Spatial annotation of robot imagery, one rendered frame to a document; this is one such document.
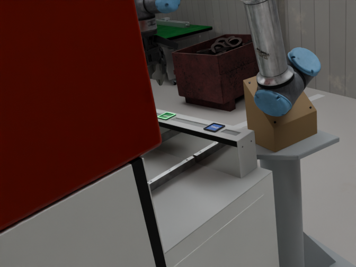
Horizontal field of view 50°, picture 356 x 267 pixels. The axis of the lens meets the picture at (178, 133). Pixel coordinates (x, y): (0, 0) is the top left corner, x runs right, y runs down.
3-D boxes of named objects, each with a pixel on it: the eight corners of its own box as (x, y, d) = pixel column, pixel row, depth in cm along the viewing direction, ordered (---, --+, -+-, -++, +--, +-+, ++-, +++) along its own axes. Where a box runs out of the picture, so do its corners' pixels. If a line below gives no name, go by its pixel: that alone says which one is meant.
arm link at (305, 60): (309, 80, 138) (330, 58, 126) (292, 103, 131) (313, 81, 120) (282, 60, 139) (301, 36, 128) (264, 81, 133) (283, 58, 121)
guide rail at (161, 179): (80, 235, 114) (77, 227, 112) (77, 232, 115) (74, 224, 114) (195, 163, 143) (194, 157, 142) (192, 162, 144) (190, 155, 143)
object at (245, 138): (241, 178, 128) (237, 141, 123) (142, 144, 167) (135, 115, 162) (258, 166, 134) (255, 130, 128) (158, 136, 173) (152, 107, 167)
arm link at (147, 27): (146, 17, 143) (160, 16, 137) (149, 29, 145) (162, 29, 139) (131, 21, 138) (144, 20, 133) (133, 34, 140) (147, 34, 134)
